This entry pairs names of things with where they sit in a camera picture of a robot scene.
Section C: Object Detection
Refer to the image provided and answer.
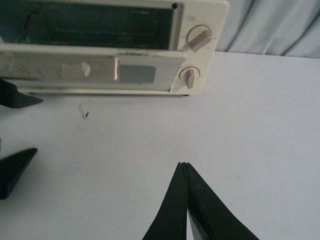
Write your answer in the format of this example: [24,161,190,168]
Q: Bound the small white paper scrap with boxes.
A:
[78,104,90,121]

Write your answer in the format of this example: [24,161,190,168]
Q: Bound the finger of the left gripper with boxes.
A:
[0,79,43,109]
[0,147,38,200]

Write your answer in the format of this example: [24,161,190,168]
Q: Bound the light grey curtain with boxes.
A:
[216,0,320,59]

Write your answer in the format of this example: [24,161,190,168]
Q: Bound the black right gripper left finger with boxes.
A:
[143,162,188,240]

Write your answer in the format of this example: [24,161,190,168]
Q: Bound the upper beige oven knob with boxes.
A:
[186,25,213,52]

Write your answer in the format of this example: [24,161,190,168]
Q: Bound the cream toaster oven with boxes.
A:
[0,0,230,95]

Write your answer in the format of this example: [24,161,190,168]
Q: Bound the oven door with handle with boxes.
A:
[0,44,185,93]

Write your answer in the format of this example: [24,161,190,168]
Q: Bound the beige oven knob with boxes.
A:
[179,66,200,89]
[186,25,213,52]

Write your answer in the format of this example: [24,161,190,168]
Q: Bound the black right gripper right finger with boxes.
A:
[183,163,258,240]

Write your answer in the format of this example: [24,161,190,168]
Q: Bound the lower beige oven knob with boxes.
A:
[179,66,200,89]

